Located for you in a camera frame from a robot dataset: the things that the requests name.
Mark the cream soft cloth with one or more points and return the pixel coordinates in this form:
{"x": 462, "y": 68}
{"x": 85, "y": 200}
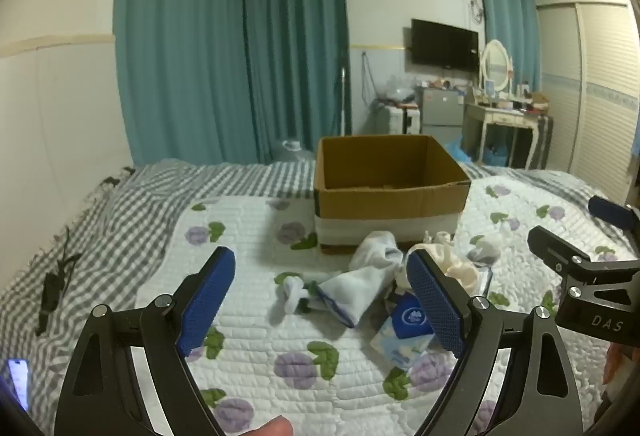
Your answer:
{"x": 452, "y": 261}

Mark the person's left hand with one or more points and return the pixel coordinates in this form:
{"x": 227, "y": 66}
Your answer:
{"x": 267, "y": 428}

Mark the narrow teal curtain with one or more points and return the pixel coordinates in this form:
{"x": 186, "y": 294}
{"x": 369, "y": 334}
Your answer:
{"x": 505, "y": 6}

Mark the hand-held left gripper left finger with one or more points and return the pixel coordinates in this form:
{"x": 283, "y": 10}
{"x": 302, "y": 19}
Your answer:
{"x": 210, "y": 296}

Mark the grey and white sock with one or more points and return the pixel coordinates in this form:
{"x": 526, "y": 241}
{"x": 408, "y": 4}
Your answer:
{"x": 482, "y": 253}

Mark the clear plastic bag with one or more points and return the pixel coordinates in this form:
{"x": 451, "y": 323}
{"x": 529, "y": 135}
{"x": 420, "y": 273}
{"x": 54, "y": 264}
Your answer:
{"x": 397, "y": 88}

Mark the cluster of small toiletries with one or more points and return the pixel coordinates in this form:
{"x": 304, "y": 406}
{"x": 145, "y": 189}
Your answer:
{"x": 442, "y": 83}

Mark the blue basket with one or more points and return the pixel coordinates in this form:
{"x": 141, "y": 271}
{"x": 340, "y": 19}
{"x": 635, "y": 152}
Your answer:
{"x": 495, "y": 156}

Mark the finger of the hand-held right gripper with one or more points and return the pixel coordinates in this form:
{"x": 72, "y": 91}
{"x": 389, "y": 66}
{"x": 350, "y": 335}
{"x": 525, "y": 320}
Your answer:
{"x": 552, "y": 246}
{"x": 612, "y": 211}

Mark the white shoes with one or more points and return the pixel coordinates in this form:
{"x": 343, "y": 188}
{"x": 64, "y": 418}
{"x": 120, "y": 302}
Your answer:
{"x": 375, "y": 251}

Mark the wide teal curtain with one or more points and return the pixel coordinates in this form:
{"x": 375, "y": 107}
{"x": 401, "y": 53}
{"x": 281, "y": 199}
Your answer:
{"x": 180, "y": 41}

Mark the clear water jug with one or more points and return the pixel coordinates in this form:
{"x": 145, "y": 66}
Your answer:
{"x": 295, "y": 153}

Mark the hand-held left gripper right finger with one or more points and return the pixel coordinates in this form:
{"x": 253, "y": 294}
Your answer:
{"x": 435, "y": 306}

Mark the blue plastic bag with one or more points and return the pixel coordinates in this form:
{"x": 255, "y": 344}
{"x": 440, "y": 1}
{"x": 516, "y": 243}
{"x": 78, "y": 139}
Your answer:
{"x": 457, "y": 153}

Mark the white oval mirror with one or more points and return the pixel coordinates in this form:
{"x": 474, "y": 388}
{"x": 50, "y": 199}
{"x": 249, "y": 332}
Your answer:
{"x": 496, "y": 61}

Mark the white cloth with blue trim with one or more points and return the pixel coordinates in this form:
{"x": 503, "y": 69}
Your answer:
{"x": 350, "y": 288}

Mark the smartphone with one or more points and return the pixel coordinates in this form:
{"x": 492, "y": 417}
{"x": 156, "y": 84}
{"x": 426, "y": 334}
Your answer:
{"x": 19, "y": 383}

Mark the grey mini fridge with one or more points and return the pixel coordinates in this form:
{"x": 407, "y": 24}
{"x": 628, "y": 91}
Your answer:
{"x": 440, "y": 111}

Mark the cluster of cosmetics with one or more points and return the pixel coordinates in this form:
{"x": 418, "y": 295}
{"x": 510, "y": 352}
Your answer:
{"x": 530, "y": 103}

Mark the white dressing table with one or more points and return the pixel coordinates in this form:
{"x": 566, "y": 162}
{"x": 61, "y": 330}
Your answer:
{"x": 500, "y": 118}

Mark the black wall television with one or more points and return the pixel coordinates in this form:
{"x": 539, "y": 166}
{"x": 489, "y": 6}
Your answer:
{"x": 444, "y": 45}

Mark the small white sock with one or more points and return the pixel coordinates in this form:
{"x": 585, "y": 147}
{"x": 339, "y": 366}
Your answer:
{"x": 290, "y": 296}

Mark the brown cardboard box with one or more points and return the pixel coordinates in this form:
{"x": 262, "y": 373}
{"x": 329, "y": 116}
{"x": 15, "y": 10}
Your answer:
{"x": 390, "y": 206}

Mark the white suitcase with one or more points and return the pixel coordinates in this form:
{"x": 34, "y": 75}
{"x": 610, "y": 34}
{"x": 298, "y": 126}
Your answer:
{"x": 395, "y": 121}

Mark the blue tissue packet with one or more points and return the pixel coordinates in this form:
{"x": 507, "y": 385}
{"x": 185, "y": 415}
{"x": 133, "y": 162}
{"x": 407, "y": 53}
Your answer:
{"x": 411, "y": 318}

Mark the white louvered wardrobe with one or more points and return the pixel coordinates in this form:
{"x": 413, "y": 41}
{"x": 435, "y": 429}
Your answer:
{"x": 600, "y": 91}

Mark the pale patterned tissue packet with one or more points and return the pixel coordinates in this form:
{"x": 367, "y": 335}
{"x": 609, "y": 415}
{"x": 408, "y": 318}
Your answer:
{"x": 400, "y": 351}

